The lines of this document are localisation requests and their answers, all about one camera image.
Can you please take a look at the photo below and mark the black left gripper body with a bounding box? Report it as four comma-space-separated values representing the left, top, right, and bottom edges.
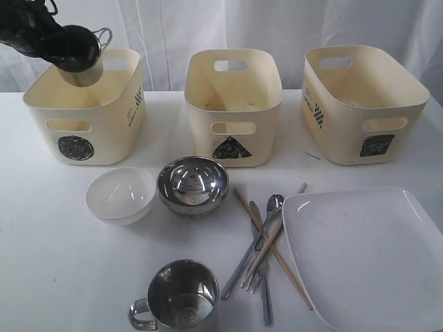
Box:
1, 1, 66, 64

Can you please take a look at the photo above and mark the steel mug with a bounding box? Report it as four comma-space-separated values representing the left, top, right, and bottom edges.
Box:
127, 259, 219, 331
56, 25, 113, 87

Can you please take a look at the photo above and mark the white plastic bowl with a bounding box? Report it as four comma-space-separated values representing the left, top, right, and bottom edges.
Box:
85, 167, 156, 226

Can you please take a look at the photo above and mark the stainless steel bowl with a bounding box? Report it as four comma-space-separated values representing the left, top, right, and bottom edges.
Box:
156, 156, 229, 217

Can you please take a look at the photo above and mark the steel mug front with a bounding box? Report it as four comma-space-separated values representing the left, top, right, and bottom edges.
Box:
127, 259, 219, 331

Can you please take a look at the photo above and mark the cream bin with circle mark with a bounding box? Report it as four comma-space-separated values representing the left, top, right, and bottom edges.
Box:
23, 48, 145, 165

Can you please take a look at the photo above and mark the cream bin with triangle mark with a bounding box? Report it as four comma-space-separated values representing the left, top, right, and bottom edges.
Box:
184, 48, 283, 167

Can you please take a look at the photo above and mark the wooden chopstick long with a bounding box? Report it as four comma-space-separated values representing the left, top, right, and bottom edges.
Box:
233, 188, 313, 311

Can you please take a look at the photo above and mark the steel table knife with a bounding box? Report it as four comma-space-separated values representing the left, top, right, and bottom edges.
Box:
249, 201, 273, 326

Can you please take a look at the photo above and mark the steel spoon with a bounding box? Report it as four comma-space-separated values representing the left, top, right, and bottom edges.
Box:
220, 194, 284, 299

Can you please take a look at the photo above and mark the small dark pin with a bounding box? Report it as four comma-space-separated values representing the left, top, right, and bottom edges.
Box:
305, 151, 321, 160

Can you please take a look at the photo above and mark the wooden chopstick pale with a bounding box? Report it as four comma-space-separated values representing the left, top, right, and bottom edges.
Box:
242, 182, 308, 285

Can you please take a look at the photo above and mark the cream bin with square mark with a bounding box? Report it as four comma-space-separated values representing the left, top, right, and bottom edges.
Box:
300, 45, 431, 165

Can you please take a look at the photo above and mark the steel fork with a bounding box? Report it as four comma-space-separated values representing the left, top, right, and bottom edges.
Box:
240, 264, 266, 294

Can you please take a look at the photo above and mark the white square plate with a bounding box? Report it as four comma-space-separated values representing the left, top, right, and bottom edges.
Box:
282, 187, 442, 331

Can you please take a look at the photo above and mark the black strap cable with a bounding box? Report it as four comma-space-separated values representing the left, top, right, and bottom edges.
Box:
41, 0, 60, 17

